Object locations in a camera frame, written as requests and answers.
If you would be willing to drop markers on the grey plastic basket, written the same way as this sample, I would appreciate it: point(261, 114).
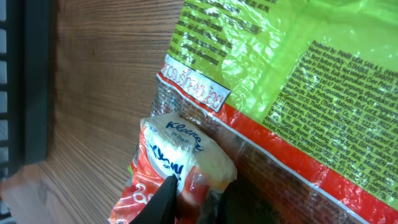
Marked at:
point(25, 46)

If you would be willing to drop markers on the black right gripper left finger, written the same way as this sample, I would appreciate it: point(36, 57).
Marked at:
point(161, 208)

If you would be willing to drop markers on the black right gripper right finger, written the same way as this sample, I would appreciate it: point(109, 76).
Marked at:
point(238, 206)

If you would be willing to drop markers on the white red tissue packet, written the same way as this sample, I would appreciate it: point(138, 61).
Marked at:
point(172, 146)

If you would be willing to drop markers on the green snack bag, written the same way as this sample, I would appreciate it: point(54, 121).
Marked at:
point(302, 95)

